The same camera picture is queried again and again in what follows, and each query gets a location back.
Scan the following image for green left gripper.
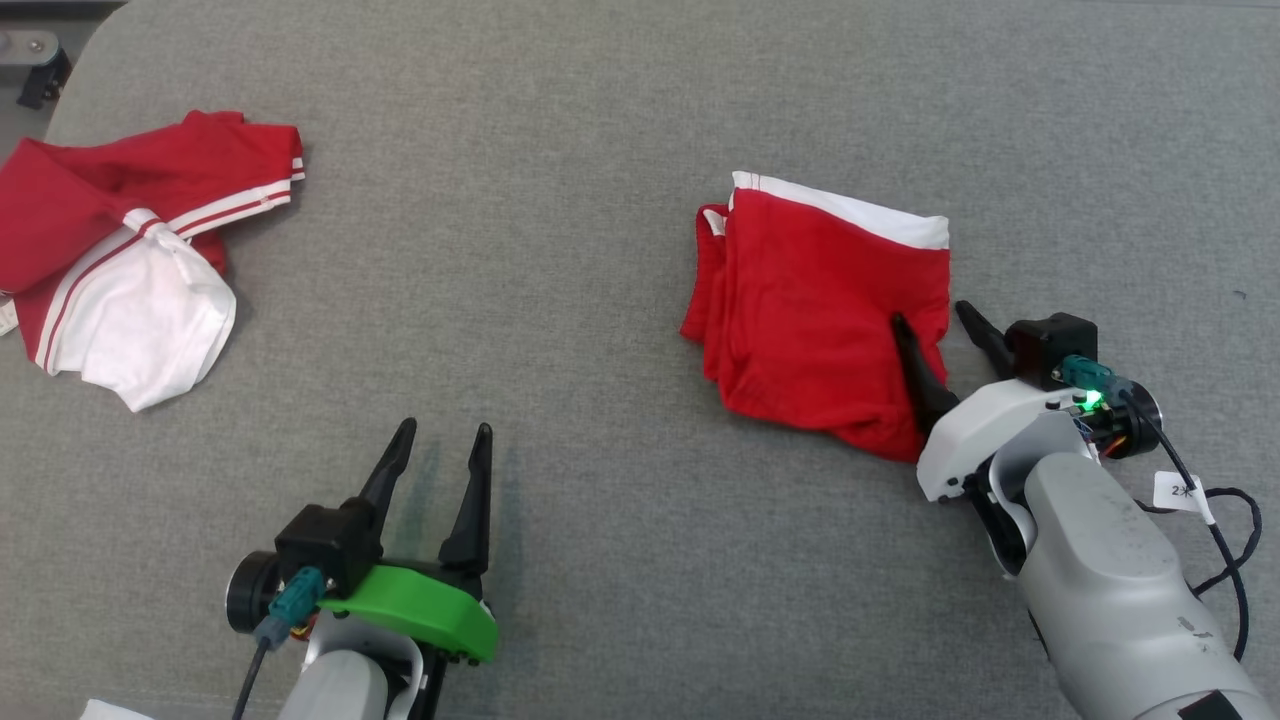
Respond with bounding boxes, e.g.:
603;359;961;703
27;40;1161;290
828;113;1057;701
318;418;500;665

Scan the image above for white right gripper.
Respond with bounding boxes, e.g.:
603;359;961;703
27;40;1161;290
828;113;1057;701
890;300;1103;503

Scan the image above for red shorts with white stripe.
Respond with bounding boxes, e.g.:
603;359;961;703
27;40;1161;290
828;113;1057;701
680;170;953;464

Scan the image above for red and white basketball jersey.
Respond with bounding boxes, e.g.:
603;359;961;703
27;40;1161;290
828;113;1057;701
0;110;306;414

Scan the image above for teal right cable connector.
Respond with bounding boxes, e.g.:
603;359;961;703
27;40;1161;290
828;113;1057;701
1062;355;1115;398

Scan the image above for teal cable connector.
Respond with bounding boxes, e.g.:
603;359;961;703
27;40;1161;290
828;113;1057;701
252;566;327;651
1062;355;1115;398

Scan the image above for teal left cable connector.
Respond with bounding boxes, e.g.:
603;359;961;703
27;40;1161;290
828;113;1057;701
252;566;327;651

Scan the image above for white cable label tag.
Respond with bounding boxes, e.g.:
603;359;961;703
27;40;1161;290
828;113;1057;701
1153;470;1217;524

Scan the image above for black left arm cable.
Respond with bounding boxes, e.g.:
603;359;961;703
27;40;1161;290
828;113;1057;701
230;640;273;720

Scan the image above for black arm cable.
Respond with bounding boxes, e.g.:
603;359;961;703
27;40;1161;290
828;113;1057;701
1118;388;1264;663
230;640;273;720

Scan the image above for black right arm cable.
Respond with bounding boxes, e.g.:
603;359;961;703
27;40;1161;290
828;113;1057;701
1118;388;1264;663

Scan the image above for grey metal base plate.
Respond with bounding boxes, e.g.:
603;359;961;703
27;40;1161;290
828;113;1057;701
0;28;63;69

